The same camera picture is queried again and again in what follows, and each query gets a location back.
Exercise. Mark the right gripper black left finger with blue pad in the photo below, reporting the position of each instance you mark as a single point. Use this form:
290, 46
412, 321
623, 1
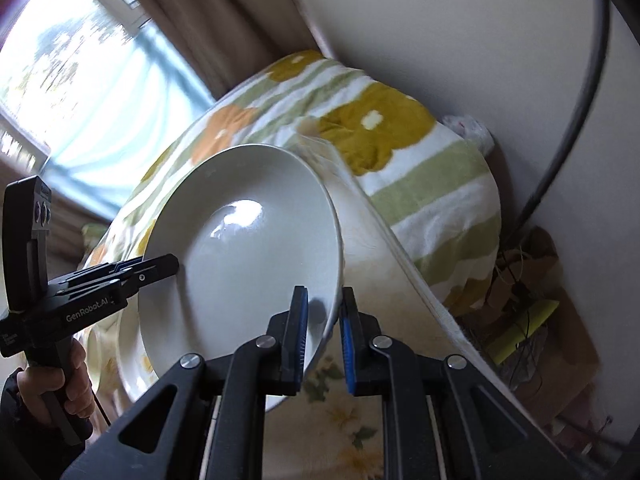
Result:
205, 418

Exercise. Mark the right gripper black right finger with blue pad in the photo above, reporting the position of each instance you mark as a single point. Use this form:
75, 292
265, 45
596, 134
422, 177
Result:
442, 419

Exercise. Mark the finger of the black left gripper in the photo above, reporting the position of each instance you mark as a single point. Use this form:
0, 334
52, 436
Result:
129, 275

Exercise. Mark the white round plate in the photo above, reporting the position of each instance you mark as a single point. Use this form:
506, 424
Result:
247, 226

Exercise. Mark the person's left hand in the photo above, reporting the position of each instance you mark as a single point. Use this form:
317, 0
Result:
35, 381

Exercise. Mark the white plate under held plate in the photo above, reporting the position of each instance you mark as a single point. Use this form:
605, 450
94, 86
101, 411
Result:
134, 366

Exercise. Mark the cream floral tablecloth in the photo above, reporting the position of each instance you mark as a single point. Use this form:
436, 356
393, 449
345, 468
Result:
324, 432

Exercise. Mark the yellow-green item on floor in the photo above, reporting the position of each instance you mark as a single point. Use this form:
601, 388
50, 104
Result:
505, 344

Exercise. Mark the floral striped blanket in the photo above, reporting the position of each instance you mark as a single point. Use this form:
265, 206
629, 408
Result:
431, 187

